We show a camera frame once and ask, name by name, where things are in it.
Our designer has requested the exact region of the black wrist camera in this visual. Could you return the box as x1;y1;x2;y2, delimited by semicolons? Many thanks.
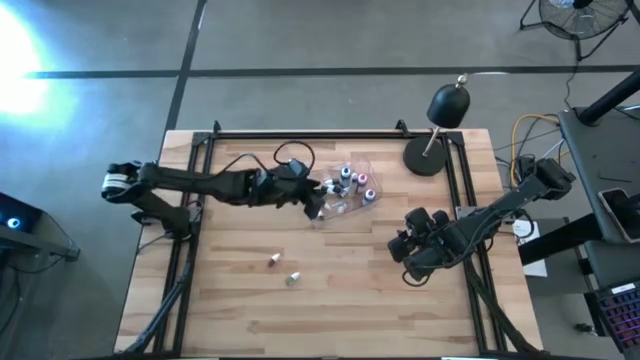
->
284;158;310;177
404;248;442;281

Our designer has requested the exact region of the black floor fan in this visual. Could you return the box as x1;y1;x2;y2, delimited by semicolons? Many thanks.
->
518;0;632;62

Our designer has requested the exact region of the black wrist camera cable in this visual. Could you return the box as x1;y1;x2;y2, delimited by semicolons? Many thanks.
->
214;140;317;176
401;269;432;288

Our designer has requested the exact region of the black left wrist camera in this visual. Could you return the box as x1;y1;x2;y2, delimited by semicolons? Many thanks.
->
284;158;310;177

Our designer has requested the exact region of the clear plastic container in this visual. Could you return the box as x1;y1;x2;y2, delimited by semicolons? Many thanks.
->
310;158;385;230

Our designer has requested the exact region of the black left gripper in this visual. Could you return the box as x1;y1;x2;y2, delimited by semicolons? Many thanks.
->
262;172;327;221

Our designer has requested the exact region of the black box with blue light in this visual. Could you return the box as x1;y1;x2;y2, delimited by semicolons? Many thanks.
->
0;192;81;263

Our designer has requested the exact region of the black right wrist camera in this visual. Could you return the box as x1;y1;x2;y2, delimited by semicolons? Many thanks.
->
404;248;442;281

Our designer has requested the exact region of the black desk lamp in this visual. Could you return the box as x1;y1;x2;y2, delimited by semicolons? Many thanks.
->
402;73;472;177

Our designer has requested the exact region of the white paper sheet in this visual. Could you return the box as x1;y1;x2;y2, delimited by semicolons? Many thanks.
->
512;218;549;279

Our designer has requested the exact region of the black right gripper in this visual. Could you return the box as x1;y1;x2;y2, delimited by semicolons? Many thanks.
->
387;207;454;264

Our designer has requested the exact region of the dark grey desk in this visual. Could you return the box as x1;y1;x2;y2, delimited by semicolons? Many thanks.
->
518;105;640;267

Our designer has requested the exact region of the yellow cable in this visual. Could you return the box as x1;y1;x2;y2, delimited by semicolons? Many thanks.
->
509;113;561;187

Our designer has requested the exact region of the smartphone with white edge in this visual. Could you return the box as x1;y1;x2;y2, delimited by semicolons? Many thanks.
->
597;187;640;245

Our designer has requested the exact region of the black stand pole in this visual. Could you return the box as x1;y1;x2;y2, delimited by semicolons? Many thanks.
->
578;68;640;126

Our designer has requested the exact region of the black backlit keyboard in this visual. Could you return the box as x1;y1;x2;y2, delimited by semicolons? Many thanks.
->
583;281;640;355

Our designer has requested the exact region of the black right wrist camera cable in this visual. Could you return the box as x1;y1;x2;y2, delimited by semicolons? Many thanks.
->
401;269;432;288

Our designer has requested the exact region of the black left wrist camera cable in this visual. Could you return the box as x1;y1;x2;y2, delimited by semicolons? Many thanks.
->
214;140;317;176

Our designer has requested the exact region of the black aluminium table frame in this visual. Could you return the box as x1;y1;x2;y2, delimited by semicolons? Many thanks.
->
113;119;546;359

